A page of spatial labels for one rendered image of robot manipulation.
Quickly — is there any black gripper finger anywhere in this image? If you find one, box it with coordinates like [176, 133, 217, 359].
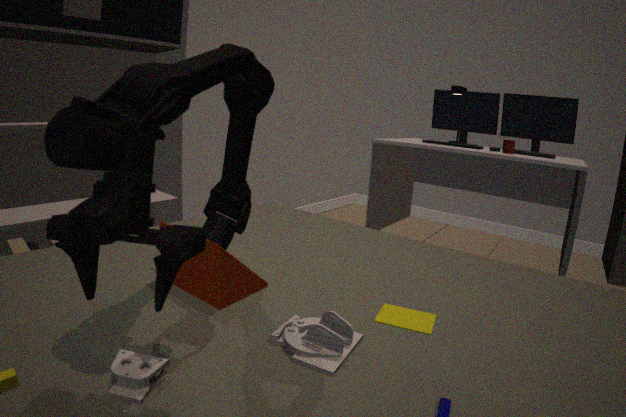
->
[153, 254, 190, 312]
[54, 242, 100, 300]

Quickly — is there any yellow flat rectangular plate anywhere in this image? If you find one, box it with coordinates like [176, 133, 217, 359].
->
[374, 303, 436, 335]

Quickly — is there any yellow rectangular block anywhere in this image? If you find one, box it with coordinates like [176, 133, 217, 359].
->
[0, 368, 19, 393]

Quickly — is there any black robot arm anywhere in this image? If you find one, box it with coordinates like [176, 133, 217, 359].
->
[44, 44, 275, 250]

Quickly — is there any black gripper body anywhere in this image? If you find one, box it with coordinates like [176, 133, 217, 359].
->
[46, 172, 206, 258]

